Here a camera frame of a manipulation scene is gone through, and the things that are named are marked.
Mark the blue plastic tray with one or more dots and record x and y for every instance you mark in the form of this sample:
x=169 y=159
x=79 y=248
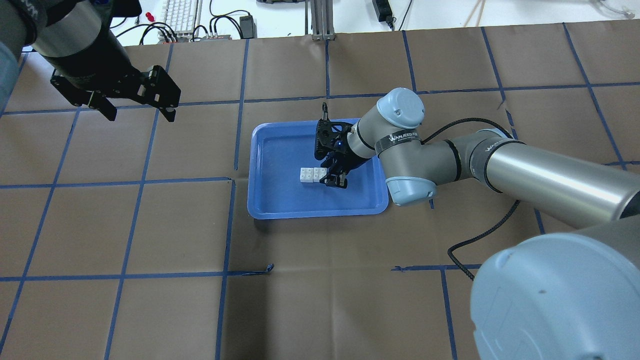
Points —
x=278 y=151

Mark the aluminium frame post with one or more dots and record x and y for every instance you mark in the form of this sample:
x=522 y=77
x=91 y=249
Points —
x=321 y=16

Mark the white keyboard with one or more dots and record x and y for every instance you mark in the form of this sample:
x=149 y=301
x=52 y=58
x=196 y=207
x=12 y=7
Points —
x=182 y=16

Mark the black power adapter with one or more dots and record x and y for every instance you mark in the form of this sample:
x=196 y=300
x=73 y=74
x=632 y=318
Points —
x=383 y=11

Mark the white block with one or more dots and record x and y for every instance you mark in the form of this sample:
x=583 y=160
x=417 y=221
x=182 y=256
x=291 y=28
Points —
x=318 y=174
x=306 y=175

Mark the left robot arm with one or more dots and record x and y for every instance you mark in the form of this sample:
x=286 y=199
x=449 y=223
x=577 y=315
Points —
x=58 y=28

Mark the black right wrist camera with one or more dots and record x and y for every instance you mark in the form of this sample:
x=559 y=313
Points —
x=330 y=136

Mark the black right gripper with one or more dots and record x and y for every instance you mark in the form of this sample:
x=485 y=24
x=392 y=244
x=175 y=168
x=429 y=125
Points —
x=348 y=161

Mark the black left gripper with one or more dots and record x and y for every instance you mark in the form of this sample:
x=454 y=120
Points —
x=91 y=68

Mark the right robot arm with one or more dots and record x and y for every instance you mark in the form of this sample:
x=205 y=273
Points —
x=564 y=295

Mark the black usb hub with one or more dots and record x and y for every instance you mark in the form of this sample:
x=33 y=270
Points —
x=211 y=37

